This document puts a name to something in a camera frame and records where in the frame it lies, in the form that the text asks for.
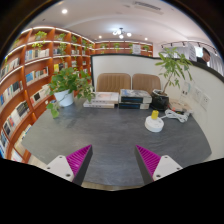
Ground dark book stack right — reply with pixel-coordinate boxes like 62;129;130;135
118;89;152;109

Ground white wall socket panel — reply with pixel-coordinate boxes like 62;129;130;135
201;94;210;109

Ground round white charging base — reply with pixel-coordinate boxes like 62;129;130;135
145;116;164;133

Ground white power cable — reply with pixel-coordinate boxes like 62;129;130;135
159;108;190;124

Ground orange wooden bookshelf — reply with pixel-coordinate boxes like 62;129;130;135
0;26;153;162

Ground yellow charger plug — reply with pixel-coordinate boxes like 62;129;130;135
151;110;159;120

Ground person in dark clothes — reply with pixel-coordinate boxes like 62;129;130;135
197;48;210;65

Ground ceiling chandelier lamp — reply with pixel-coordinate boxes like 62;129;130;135
112;28;132;39

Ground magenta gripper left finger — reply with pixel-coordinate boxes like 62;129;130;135
45;145;93;186

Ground green pothos in white pot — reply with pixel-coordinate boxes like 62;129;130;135
46;67;95;118

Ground tan chair right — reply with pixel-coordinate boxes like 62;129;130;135
132;73;161;94

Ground white power strip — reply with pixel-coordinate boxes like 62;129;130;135
169;100;193;114

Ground small tree in black pot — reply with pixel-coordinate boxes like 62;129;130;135
151;47;192;111

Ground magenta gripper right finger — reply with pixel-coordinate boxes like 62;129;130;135
135;145;182;185

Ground white book stack left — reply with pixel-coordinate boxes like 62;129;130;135
83;92;119;108

